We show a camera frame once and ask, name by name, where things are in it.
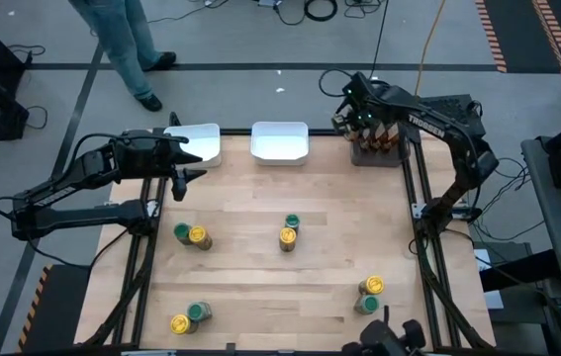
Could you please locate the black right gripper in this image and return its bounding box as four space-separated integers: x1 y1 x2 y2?
330 96 385 136

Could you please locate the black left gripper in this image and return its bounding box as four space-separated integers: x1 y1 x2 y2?
143 139 208 202

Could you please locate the yellow-lid spice jar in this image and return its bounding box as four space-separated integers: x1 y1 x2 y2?
187 224 214 251
169 313 198 336
278 225 298 253
357 275 386 297

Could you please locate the white plastic bin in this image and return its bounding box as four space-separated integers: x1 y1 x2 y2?
250 121 311 167
162 123 223 169

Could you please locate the grey translucent plastic bin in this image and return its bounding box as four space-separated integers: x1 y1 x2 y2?
350 122 411 168

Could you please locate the black computer tower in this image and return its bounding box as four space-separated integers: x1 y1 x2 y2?
347 93 487 162

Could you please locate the person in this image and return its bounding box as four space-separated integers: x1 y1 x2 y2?
67 0 178 113

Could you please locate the black hazard-striped floor mat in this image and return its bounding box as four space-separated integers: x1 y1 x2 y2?
16 263 92 353
474 0 561 75

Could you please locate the white paper sheet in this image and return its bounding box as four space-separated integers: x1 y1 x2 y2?
472 246 505 312

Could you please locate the black bar-shaped box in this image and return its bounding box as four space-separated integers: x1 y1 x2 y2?
477 248 561 294

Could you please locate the grey desk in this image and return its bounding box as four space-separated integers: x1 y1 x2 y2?
520 133 561 289

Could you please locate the black aluminium table frame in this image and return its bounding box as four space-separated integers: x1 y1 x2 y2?
77 126 498 356

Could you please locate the black hanging cable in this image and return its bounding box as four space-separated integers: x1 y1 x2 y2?
367 0 390 83

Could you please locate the black coiled cable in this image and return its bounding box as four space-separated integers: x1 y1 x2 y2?
304 0 339 23

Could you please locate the yellow hanging cable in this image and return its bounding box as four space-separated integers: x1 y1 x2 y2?
412 0 447 98

